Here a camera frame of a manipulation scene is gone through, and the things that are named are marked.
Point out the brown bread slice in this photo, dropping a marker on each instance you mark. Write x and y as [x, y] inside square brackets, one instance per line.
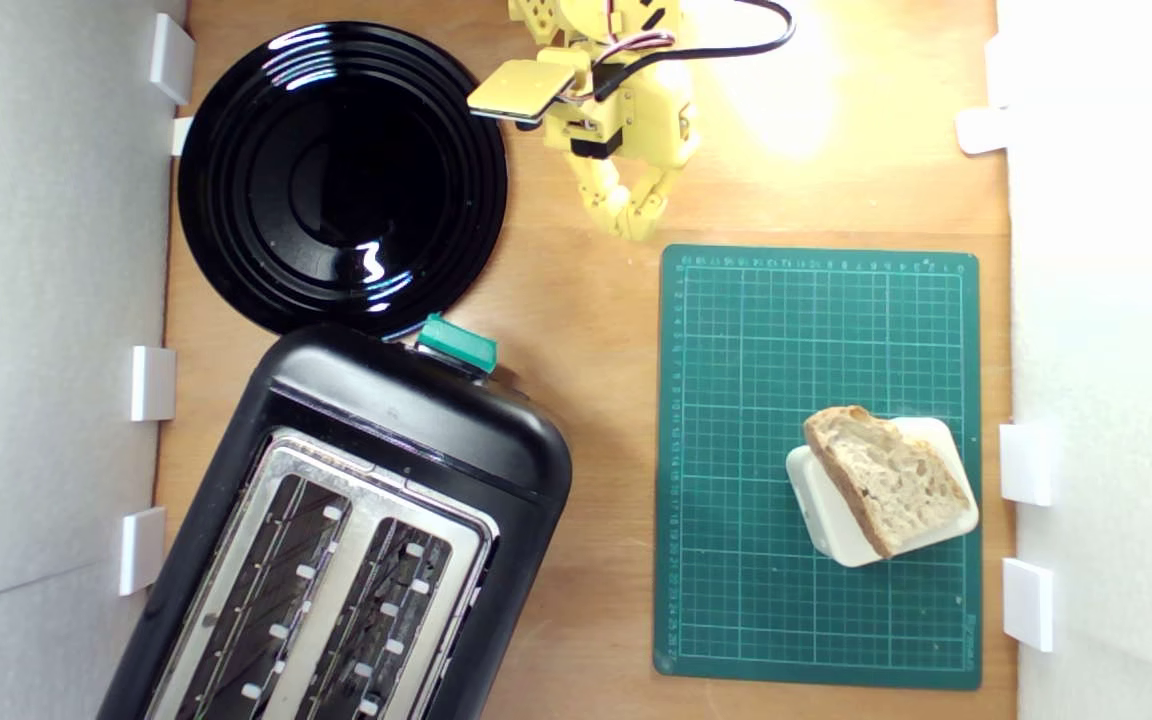
[896, 480]

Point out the green toaster lever knob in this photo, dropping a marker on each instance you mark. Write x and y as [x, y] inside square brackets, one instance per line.
[456, 342]

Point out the black two-slot toaster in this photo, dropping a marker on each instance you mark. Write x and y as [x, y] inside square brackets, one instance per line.
[416, 420]

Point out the green cutting mat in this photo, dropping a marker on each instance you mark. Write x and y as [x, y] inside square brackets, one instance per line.
[736, 350]

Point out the black plate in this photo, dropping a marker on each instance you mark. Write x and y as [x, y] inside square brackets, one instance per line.
[336, 180]

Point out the white block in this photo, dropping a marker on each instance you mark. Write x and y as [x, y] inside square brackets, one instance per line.
[826, 520]

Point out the yellow wrist camera box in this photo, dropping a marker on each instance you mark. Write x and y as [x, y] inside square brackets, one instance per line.
[526, 85]

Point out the white wall clip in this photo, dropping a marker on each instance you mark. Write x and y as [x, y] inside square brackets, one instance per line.
[1024, 463]
[182, 135]
[996, 70]
[142, 550]
[981, 130]
[172, 58]
[153, 383]
[1028, 603]

